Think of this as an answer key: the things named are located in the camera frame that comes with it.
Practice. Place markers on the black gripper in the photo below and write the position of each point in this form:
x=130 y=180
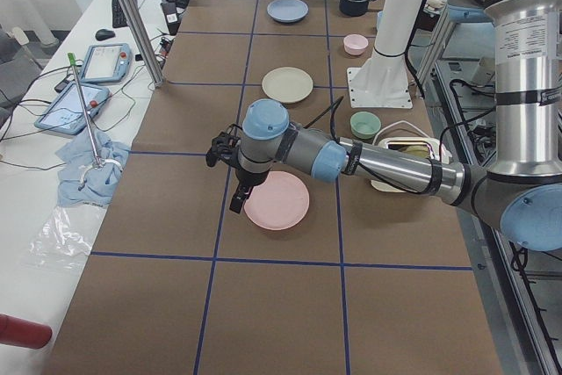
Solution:
x=249 y=178

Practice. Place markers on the pink plate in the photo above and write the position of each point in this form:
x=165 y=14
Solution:
x=279 y=203

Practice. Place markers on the blue plate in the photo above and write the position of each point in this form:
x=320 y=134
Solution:
x=287 y=11

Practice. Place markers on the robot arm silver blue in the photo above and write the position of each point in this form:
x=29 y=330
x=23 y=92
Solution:
x=518 y=195

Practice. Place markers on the beige plate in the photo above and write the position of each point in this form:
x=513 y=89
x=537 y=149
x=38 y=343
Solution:
x=287 y=85

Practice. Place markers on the green bowl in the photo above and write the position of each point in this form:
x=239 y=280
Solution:
x=364 y=125

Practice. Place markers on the metal reacher grabber tool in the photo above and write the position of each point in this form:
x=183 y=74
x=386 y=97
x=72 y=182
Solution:
x=98 y=161

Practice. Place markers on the light blue cloth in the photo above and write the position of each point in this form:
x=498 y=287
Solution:
x=101 y=183

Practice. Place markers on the pink bowl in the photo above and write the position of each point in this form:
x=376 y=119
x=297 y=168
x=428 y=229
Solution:
x=355 y=44

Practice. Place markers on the blue teach pendant upper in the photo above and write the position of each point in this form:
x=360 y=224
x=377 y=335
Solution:
x=106 y=63

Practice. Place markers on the blue teach pendant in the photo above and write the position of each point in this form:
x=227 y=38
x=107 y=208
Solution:
x=106 y=63
x=65 y=113

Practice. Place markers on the white toaster with bread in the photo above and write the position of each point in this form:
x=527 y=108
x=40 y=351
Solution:
x=406 y=146

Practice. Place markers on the blue teach pendant lower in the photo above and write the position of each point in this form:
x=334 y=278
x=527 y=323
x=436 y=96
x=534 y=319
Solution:
x=65 y=113

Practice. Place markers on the clear plastic bag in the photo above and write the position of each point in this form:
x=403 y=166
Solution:
x=65 y=241

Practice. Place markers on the black keyboard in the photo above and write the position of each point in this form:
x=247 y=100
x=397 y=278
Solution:
x=118 y=15

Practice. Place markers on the black computer mouse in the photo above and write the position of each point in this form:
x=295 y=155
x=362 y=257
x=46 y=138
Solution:
x=104 y=34

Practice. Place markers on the red cylinder bottle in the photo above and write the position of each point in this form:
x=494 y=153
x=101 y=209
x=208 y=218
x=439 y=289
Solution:
x=23 y=333

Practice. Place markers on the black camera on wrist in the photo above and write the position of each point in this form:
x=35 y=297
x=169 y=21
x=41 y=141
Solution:
x=224 y=148

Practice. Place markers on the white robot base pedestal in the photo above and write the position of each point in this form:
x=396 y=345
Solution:
x=382 y=82

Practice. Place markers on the aluminium frame post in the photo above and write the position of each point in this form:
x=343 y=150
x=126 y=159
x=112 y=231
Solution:
x=142 y=41

